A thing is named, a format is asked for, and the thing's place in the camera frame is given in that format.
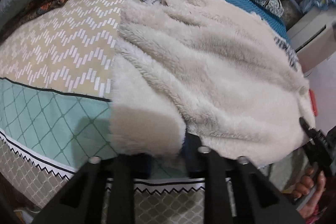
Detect person's right hand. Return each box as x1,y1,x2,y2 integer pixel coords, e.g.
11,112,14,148
291,166,328,219

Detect patterned beige teal bedsheet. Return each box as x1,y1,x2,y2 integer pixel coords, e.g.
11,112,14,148
1,0,205,223

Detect blue plastic bag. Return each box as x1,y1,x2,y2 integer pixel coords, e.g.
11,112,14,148
299,0,336,14

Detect white fluffy fleece coat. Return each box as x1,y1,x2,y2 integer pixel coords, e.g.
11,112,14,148
110,0,315,166

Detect dark floral cloth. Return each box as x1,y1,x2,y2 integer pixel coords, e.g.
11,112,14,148
1,0,67,42

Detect grey storage box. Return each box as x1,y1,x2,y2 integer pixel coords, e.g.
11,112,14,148
287,7,336,73

